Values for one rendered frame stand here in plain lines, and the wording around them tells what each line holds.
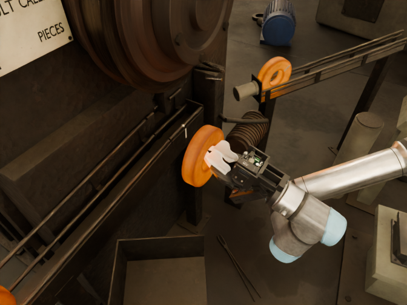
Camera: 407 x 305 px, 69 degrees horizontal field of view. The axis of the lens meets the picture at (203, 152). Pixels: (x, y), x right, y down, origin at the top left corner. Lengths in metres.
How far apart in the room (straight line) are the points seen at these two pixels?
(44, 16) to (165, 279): 0.64
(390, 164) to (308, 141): 1.28
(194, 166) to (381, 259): 0.88
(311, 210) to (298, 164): 1.24
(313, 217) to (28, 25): 0.68
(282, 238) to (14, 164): 0.63
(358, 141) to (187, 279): 1.01
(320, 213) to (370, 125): 0.84
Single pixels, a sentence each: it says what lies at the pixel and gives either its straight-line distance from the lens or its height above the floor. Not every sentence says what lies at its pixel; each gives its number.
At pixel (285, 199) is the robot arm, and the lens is 0.67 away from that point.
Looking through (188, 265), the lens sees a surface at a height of 0.61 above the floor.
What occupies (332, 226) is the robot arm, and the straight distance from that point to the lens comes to 0.70.
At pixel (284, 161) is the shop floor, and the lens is 1.91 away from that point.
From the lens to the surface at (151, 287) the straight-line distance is 0.82.
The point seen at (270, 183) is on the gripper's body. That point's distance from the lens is 0.66.
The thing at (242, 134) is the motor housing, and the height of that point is 0.53.
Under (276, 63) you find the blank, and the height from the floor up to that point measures 0.78.
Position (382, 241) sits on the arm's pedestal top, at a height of 0.30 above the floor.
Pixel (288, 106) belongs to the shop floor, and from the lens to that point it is 2.34.
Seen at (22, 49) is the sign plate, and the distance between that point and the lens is 0.70.
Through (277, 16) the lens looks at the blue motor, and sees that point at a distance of 2.92.
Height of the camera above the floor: 1.36
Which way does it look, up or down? 46 degrees down
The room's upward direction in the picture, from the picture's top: straight up
